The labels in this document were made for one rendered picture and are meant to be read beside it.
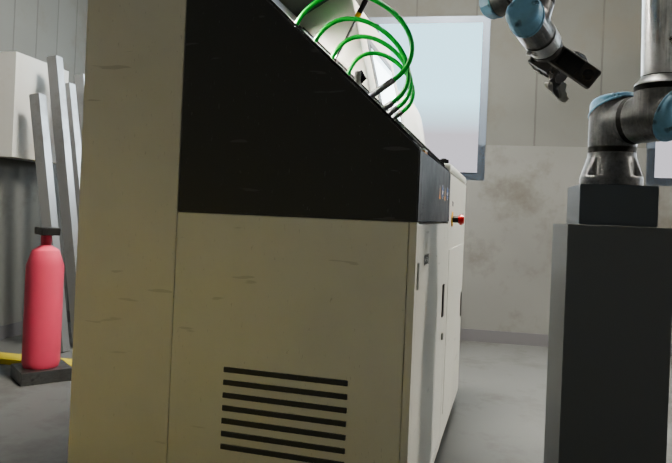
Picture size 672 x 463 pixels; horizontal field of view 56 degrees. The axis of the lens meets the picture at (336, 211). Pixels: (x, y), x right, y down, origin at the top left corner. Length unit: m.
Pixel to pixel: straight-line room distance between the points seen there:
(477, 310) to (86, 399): 3.04
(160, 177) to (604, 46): 3.47
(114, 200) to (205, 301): 0.35
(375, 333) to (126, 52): 0.91
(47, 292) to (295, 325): 1.82
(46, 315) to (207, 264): 1.67
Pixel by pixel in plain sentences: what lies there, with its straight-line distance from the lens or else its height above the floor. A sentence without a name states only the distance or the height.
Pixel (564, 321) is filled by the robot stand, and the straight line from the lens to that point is 1.64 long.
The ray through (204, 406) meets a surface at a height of 0.33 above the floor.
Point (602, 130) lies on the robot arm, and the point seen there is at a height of 1.04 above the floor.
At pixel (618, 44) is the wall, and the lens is 4.57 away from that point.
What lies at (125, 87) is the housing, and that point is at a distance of 1.68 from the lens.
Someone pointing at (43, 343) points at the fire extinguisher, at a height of 0.17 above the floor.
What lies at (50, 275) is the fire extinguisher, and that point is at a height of 0.47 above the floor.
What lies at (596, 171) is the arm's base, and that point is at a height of 0.93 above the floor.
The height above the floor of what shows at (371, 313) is 0.59.
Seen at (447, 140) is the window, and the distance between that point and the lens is 4.32.
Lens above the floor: 0.80
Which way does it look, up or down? level
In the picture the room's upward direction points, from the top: 2 degrees clockwise
